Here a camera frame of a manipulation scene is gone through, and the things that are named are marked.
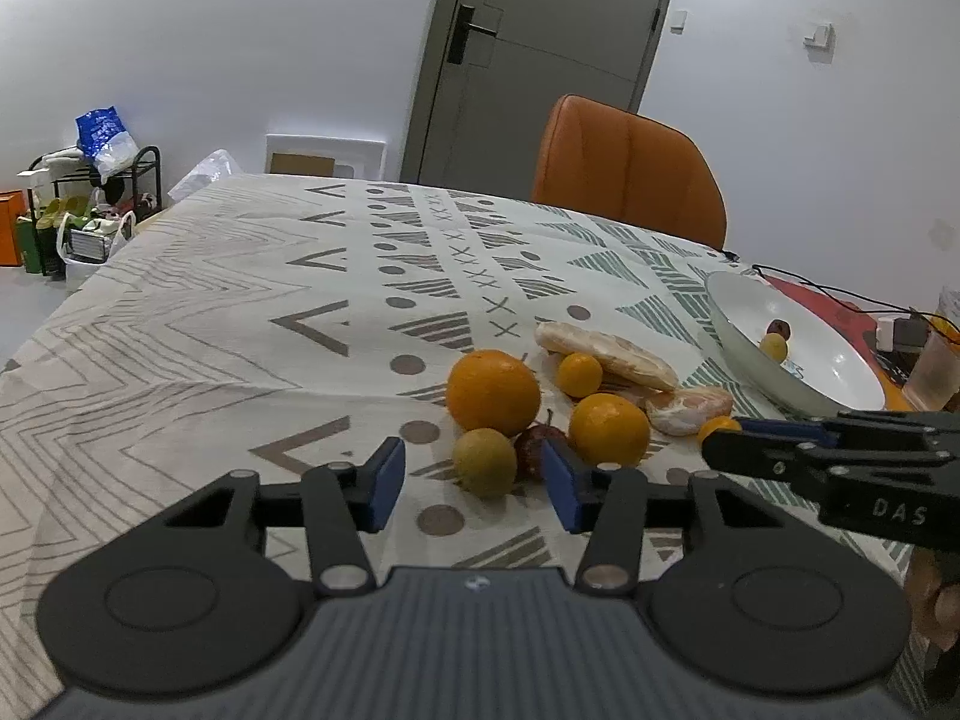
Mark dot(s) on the large orange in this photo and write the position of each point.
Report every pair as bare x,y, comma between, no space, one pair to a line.
493,392

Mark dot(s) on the white plate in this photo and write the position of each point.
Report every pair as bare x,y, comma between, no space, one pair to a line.
795,360

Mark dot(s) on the orange peeled pomelo piece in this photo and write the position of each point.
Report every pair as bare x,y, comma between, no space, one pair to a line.
686,409

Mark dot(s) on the patterned tablecloth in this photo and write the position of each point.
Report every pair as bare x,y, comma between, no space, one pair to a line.
225,300

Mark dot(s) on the small red fruit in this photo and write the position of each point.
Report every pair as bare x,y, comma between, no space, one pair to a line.
778,328

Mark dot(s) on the white wall socket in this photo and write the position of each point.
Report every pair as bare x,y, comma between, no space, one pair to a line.
819,35

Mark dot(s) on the small yellow fruit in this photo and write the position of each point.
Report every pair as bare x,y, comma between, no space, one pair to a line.
774,347

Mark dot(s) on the pale peeled pomelo piece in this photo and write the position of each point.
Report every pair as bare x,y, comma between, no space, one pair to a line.
607,356

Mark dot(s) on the black shoe rack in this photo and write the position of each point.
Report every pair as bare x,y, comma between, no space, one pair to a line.
142,180

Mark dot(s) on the tiny orange kumquat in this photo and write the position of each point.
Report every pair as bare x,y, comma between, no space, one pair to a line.
716,426

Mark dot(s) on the white power adapter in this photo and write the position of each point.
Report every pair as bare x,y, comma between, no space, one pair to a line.
889,331

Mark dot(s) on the person's right hand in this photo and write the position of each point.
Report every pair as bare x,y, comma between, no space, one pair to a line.
937,600

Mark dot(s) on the white foam packaging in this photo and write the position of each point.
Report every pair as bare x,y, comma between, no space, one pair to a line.
324,156

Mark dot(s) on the orange box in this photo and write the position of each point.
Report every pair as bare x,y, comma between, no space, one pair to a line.
9,229

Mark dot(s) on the dark red plum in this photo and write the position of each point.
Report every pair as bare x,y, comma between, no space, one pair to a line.
534,446

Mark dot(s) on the medium orange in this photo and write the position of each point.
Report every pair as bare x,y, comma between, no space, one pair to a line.
607,429

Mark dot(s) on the small tangerine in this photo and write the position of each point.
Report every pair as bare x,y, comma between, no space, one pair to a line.
579,375

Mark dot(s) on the grey door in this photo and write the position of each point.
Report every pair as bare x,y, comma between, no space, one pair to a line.
540,52

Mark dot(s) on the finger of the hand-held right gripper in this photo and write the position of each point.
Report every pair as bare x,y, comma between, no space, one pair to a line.
750,457
780,429

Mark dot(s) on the orange leather chair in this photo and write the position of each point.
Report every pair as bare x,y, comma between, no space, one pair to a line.
630,165

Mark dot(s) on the white tote bag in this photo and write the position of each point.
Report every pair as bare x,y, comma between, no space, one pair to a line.
90,244

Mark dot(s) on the clear plastic bag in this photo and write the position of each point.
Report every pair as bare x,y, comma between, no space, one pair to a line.
201,176

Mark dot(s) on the frosted plastic cup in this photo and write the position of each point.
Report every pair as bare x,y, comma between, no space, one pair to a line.
934,371

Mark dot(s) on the red and yellow mat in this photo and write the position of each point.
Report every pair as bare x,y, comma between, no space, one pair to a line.
832,311

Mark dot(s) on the white light switch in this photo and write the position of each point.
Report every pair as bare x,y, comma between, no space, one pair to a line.
677,20

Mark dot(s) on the green round fruit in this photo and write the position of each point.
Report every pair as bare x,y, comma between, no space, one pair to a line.
484,461

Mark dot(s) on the blue plastic bag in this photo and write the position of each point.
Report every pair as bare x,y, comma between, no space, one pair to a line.
103,136

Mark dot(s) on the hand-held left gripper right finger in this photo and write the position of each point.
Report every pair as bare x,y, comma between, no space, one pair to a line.
559,487

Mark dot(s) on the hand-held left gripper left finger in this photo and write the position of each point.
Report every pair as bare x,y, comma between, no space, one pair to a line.
388,476

